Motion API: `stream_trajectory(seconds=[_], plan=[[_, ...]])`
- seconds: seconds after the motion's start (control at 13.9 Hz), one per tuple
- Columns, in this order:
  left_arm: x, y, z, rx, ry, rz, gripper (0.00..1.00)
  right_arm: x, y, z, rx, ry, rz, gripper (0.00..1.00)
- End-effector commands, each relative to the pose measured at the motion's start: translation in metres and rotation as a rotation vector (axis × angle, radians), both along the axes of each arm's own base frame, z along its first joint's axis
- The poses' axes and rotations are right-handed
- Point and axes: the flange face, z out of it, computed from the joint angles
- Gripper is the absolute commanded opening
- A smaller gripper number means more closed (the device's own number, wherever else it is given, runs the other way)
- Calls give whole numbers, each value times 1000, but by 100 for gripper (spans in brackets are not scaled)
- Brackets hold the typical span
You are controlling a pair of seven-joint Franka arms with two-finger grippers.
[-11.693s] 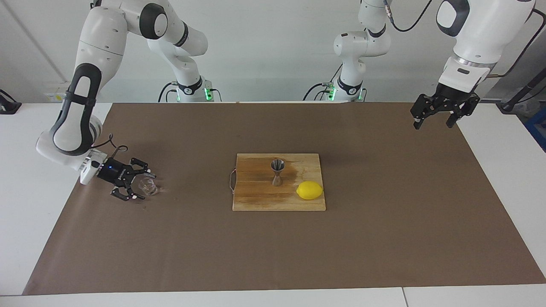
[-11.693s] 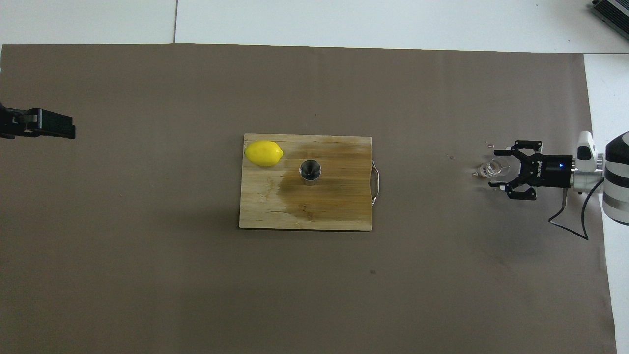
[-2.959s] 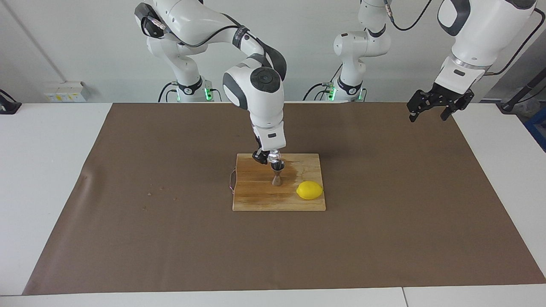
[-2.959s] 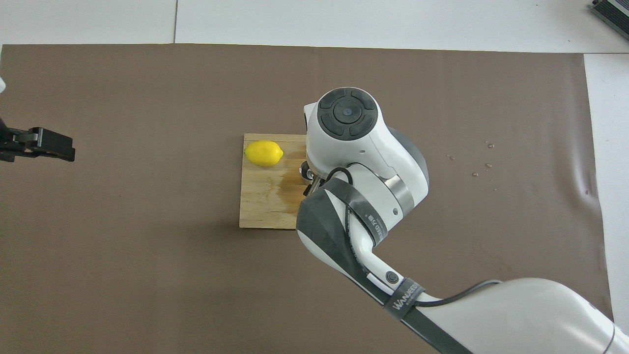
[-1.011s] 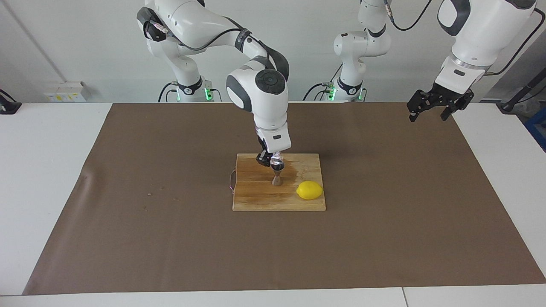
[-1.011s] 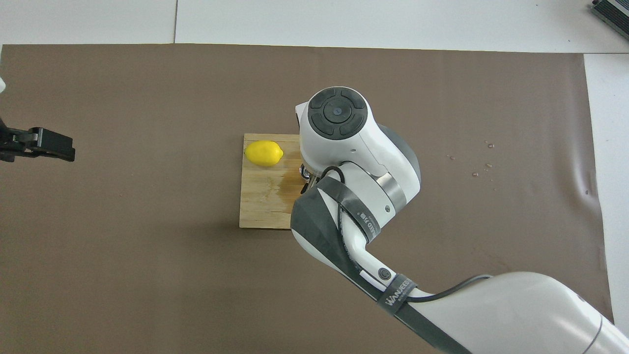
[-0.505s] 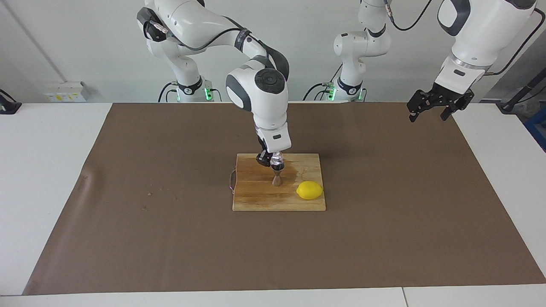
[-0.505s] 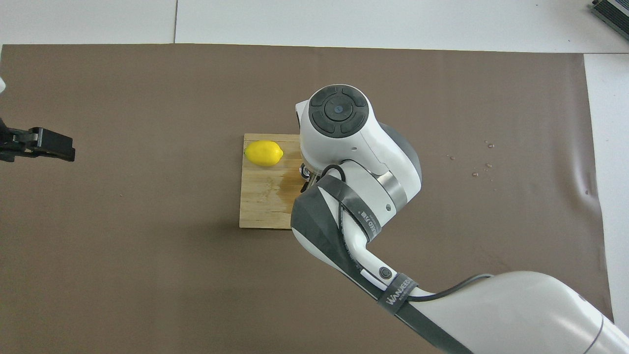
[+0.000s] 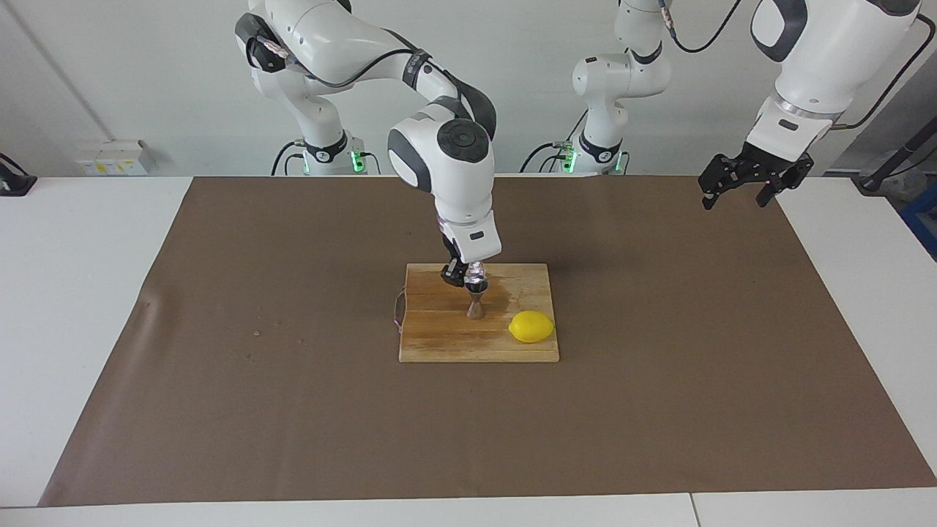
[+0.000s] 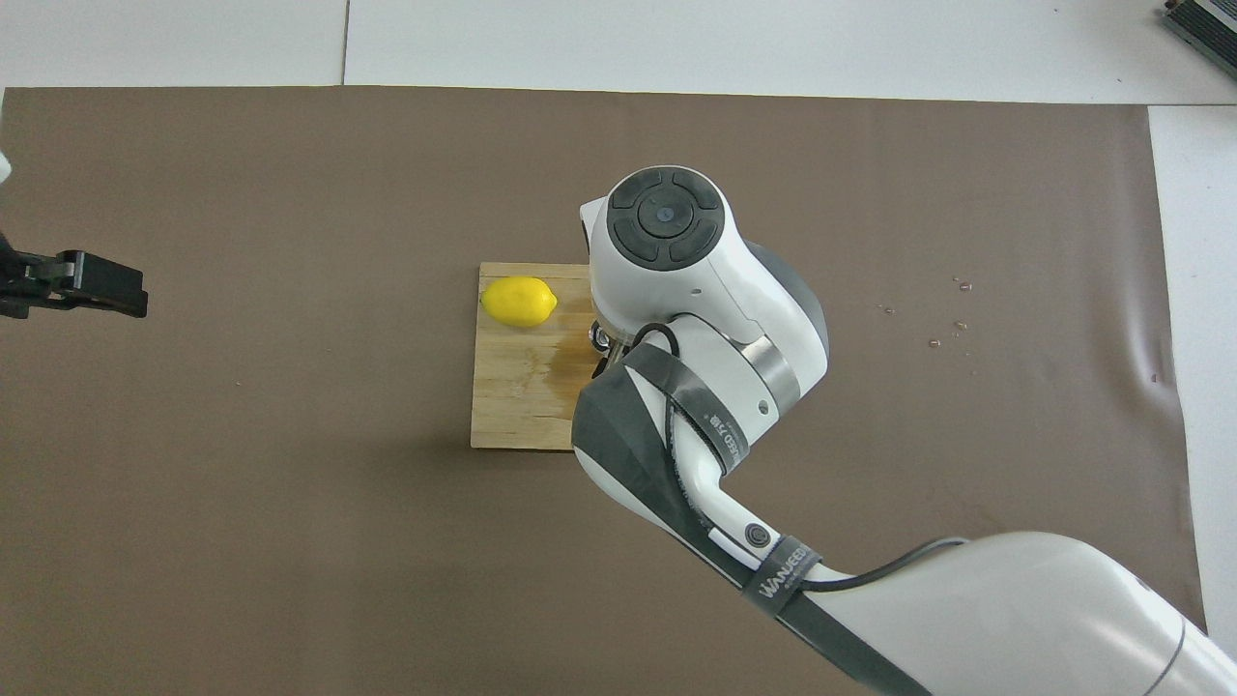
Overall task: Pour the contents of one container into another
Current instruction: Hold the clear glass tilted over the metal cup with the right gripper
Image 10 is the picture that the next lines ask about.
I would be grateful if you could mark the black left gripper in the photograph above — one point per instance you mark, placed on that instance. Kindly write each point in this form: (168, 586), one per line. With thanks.
(24, 285)

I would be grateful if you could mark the steel jigger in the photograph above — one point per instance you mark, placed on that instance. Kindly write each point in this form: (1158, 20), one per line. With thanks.
(599, 338)

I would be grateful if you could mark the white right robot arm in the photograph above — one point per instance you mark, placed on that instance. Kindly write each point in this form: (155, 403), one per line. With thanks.
(676, 290)

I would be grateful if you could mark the wooden cutting board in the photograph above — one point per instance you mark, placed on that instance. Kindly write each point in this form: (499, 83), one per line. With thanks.
(522, 387)

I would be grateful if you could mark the yellow lemon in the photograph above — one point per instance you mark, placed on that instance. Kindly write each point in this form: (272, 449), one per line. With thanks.
(519, 302)

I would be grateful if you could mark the brown table mat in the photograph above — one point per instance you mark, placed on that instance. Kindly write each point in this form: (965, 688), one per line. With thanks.
(290, 580)

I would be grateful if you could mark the grey ribbed device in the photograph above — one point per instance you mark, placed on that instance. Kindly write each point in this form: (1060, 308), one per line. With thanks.
(1203, 21)

